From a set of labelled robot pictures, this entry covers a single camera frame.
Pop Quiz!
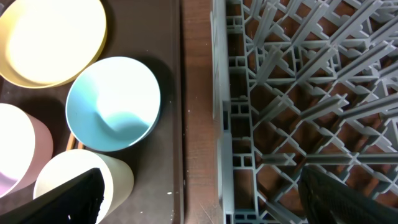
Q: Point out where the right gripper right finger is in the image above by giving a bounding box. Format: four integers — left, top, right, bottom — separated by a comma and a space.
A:
298, 167, 397, 224

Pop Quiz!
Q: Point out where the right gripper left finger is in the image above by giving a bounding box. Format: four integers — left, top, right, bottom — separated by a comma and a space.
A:
1, 168, 104, 224

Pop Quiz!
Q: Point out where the pale green cup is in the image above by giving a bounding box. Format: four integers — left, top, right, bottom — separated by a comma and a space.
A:
33, 149, 134, 223

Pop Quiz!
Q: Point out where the pink bowl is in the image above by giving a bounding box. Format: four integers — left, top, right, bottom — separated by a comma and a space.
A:
1, 103, 53, 197

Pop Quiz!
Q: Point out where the light blue bowl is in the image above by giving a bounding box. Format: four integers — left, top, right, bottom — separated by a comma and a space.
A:
65, 57, 161, 152

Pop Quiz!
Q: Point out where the yellow plate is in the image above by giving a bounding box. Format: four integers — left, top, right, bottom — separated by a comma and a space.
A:
1, 0, 108, 89

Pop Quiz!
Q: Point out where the grey dishwasher rack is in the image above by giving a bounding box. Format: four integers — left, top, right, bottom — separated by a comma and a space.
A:
210, 0, 397, 223

